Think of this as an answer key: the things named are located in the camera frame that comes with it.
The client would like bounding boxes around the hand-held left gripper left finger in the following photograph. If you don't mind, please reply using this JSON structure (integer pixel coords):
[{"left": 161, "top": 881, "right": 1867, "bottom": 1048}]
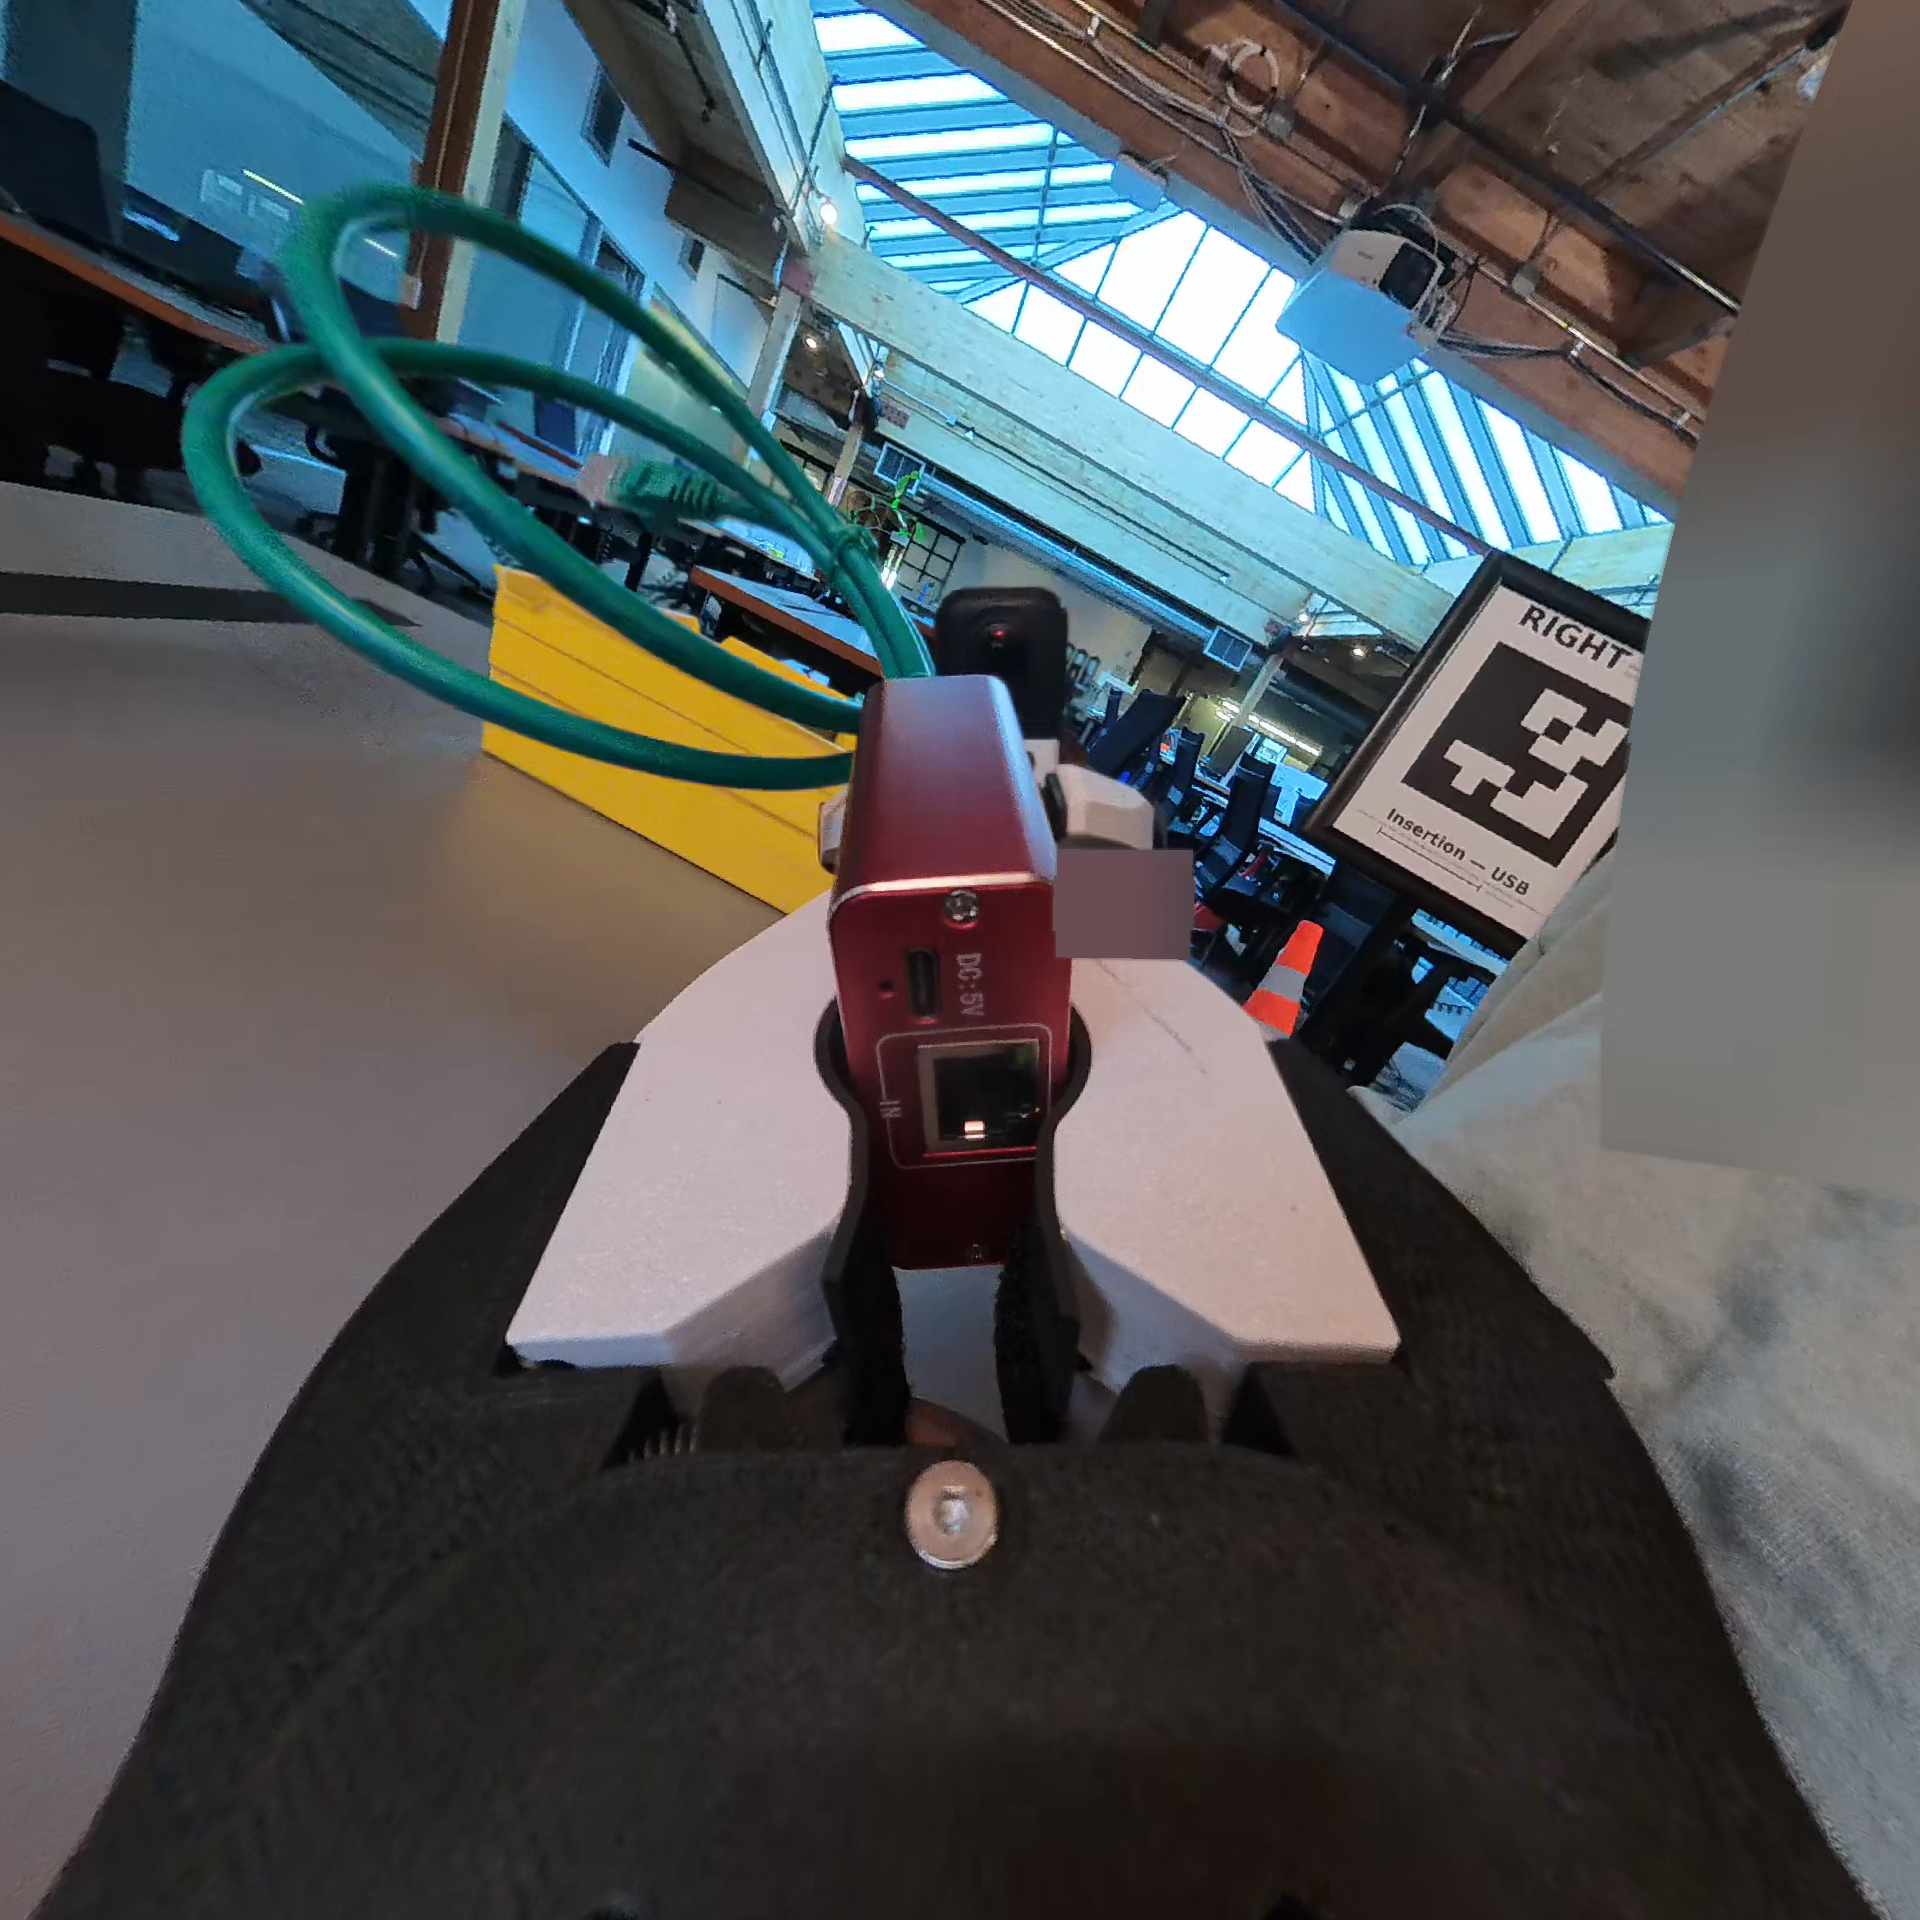
[{"left": 504, "top": 900, "right": 868, "bottom": 1378}]

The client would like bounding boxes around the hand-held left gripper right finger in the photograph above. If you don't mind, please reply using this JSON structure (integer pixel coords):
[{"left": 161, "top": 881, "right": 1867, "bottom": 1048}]
[{"left": 1049, "top": 956, "right": 1407, "bottom": 1390}]

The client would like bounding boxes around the red ethernet splitter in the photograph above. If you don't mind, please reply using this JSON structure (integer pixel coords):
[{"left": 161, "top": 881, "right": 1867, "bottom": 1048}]
[{"left": 815, "top": 673, "right": 1078, "bottom": 1272}]

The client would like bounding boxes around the yellow plastic bin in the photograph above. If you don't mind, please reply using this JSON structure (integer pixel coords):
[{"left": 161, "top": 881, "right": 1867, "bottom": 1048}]
[{"left": 481, "top": 562, "right": 859, "bottom": 917}]

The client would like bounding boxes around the green ethernet cable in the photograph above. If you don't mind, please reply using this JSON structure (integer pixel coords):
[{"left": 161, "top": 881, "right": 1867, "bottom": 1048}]
[{"left": 176, "top": 180, "right": 944, "bottom": 791}]

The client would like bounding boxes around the grey desk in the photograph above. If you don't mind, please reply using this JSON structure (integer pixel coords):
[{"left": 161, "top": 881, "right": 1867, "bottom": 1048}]
[{"left": 0, "top": 479, "right": 849, "bottom": 1920}]

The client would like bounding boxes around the row of black office chairs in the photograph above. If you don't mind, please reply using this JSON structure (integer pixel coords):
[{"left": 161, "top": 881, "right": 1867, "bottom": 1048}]
[{"left": 1079, "top": 673, "right": 1352, "bottom": 931}]

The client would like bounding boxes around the orange traffic cone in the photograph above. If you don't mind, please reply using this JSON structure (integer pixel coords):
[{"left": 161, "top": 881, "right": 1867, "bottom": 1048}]
[{"left": 1243, "top": 917, "right": 1332, "bottom": 1039}]

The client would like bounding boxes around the black framed marker sign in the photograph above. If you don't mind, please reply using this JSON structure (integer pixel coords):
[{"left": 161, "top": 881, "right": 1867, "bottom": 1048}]
[{"left": 1298, "top": 548, "right": 1656, "bottom": 956}]

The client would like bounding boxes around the white ceiling projector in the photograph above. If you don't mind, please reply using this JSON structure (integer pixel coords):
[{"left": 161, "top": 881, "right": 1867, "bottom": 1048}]
[{"left": 1274, "top": 221, "right": 1454, "bottom": 379}]

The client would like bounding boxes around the person's pale sweater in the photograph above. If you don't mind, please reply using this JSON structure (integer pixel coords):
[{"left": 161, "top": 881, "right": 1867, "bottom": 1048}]
[{"left": 1393, "top": 839, "right": 1920, "bottom": 1920}]

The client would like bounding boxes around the black tape strip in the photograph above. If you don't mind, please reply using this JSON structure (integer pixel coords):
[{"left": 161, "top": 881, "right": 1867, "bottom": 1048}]
[{"left": 0, "top": 573, "right": 425, "bottom": 632}]

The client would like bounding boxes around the wooden post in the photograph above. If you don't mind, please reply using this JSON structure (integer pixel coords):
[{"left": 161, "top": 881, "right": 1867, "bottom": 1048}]
[{"left": 411, "top": 0, "right": 507, "bottom": 349}]

